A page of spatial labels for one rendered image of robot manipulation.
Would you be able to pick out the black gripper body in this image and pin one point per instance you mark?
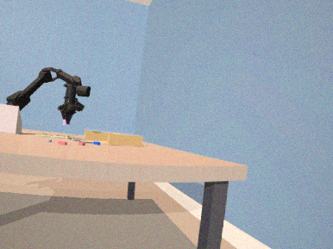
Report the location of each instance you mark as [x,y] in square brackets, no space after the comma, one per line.
[69,104]

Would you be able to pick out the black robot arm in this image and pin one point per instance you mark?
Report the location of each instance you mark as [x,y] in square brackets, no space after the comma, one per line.
[73,86]

